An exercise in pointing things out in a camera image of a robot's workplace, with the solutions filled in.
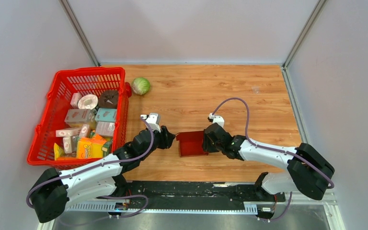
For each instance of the red paper box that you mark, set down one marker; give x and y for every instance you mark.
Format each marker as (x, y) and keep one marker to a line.
(191, 144)

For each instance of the aluminium frame rail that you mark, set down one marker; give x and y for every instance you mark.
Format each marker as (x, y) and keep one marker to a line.
(297, 212)

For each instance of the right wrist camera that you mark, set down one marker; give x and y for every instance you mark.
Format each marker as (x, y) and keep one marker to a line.
(216, 119)

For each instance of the pink box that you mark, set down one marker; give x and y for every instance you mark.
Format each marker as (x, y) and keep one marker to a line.
(79, 116)

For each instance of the pink tape roll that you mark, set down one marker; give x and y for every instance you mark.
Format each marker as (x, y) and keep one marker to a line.
(89, 101)

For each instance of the green cabbage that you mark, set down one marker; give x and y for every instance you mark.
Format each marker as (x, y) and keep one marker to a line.
(140, 86)

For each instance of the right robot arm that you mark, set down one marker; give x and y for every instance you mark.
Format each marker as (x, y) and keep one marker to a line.
(305, 169)

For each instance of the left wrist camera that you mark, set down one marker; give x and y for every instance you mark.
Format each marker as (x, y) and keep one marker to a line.
(153, 120)

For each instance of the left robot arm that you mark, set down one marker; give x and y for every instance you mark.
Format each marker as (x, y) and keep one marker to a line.
(55, 191)

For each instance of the brown round cake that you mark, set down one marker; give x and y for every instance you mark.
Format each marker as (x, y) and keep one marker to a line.
(108, 99)

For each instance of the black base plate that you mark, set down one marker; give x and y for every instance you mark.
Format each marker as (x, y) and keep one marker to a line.
(192, 195)

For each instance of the teal box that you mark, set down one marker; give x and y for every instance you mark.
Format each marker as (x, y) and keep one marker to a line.
(106, 115)

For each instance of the orange yellow snack bag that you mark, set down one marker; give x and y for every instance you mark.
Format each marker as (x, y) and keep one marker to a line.
(94, 147)

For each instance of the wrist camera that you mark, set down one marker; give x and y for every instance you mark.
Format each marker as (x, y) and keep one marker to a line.
(153, 120)
(216, 119)

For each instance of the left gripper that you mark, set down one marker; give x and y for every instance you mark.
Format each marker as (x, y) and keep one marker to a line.
(166, 137)

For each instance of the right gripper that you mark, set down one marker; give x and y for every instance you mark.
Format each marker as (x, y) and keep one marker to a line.
(207, 148)

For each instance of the red pepper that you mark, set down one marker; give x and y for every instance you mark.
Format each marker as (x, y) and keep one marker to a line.
(128, 89)

